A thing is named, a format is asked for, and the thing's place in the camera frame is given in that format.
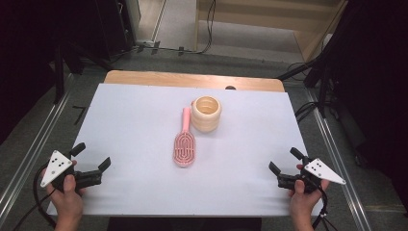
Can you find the person's left hand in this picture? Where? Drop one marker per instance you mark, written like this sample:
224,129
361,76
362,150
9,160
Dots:
68,202

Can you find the wooden table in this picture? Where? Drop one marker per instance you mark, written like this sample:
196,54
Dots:
160,78

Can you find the metal floor rail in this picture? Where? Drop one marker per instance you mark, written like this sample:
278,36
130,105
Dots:
32,147
340,166

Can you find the black stand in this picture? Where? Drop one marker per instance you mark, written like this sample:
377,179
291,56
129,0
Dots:
59,73
322,83

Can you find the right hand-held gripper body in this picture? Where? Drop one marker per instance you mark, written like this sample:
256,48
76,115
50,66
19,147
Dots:
322,170

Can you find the pink hairbrush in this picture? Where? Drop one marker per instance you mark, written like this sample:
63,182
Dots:
184,147

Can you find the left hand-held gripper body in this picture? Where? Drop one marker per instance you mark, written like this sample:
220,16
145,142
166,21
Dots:
56,165

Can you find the cream ribbed cup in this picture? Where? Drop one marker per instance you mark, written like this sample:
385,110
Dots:
206,120

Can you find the white board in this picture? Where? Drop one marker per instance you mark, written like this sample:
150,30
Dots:
134,128

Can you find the person's right hand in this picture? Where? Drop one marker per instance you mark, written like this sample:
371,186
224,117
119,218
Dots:
303,203

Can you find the dark cabinet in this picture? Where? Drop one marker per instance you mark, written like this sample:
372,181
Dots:
115,25

